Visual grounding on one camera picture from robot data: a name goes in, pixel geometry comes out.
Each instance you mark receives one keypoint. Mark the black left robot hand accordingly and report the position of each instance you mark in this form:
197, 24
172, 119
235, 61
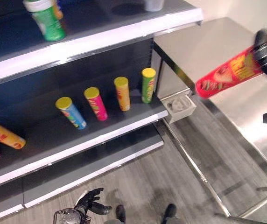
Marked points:
90, 200

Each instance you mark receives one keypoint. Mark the red chip can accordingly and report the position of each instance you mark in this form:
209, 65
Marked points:
226, 77

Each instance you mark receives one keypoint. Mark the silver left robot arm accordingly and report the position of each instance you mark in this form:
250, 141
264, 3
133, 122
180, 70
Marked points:
70, 216

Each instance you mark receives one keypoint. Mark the dark left robot foot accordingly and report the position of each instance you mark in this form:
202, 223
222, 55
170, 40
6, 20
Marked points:
120, 213

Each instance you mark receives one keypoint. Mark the dark robot foot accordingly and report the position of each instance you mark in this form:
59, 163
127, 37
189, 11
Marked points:
120, 213
170, 211

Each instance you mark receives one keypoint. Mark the grey shelf board white edge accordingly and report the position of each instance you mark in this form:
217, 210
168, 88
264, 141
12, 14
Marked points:
96, 28
54, 140
96, 168

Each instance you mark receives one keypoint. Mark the stainless steel table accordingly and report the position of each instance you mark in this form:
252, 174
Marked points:
217, 53

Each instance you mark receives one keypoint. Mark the dark right robot foot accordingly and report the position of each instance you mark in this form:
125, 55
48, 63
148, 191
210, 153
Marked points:
170, 211

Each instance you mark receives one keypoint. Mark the blue chip can yellow lid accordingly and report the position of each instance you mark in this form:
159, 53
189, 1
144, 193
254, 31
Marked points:
71, 114

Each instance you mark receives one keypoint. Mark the pink chip can yellow lid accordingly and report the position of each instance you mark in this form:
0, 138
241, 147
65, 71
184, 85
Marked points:
97, 103

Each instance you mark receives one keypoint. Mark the orange chip can yellow lid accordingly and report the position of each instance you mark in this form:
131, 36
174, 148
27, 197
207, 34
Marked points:
122, 93
4, 135

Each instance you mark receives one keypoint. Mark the green chip can yellow lid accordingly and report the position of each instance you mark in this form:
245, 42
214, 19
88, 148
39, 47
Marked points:
148, 85

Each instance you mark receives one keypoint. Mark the green can white lid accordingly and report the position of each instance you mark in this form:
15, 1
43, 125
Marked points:
50, 22

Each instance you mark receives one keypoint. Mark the orange can on shelf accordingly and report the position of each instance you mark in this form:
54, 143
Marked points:
58, 10

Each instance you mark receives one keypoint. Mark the white shelf foot bracket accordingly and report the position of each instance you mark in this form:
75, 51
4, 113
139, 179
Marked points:
179, 107

